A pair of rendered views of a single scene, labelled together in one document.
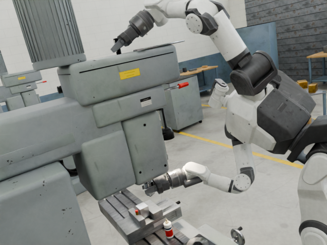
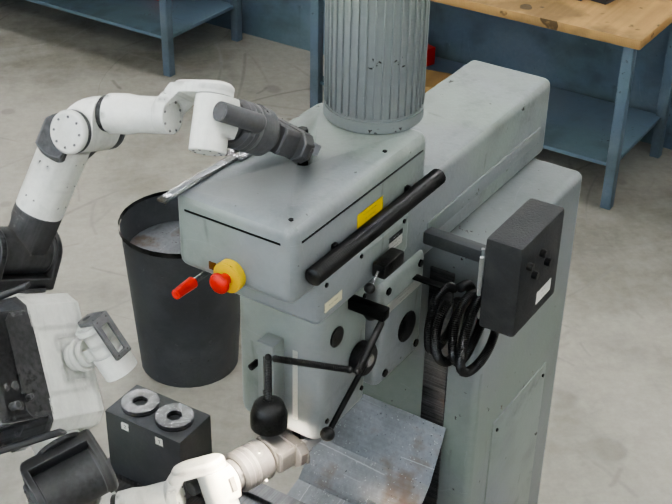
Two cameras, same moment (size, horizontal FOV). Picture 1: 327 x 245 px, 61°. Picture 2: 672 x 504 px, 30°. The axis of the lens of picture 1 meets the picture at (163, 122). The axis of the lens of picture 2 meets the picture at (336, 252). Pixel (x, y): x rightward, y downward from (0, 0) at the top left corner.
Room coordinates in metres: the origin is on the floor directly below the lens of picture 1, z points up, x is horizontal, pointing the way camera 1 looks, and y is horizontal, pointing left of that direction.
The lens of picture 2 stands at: (3.09, -0.77, 2.97)
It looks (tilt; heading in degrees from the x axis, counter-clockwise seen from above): 32 degrees down; 152
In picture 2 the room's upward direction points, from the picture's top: 1 degrees clockwise
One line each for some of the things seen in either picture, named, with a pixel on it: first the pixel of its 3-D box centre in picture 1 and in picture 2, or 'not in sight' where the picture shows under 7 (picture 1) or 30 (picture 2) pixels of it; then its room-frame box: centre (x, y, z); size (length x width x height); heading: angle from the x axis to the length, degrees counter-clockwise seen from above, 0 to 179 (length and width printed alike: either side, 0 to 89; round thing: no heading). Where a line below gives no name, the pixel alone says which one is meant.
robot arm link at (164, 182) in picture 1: (166, 182); (269, 455); (1.27, 0.04, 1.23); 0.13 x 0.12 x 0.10; 16
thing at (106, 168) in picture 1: (100, 158); (354, 301); (1.15, 0.30, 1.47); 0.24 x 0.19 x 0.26; 30
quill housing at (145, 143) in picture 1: (138, 144); (303, 344); (1.24, 0.14, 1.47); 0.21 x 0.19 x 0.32; 30
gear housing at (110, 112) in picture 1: (120, 103); (315, 248); (1.22, 0.17, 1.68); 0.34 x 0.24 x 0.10; 120
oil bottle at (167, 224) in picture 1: (168, 227); not in sight; (1.26, 0.08, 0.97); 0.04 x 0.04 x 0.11
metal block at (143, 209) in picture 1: (142, 210); not in sight; (1.38, 0.21, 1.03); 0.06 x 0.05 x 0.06; 29
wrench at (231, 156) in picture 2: (160, 45); (205, 173); (1.22, -0.05, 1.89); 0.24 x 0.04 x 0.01; 119
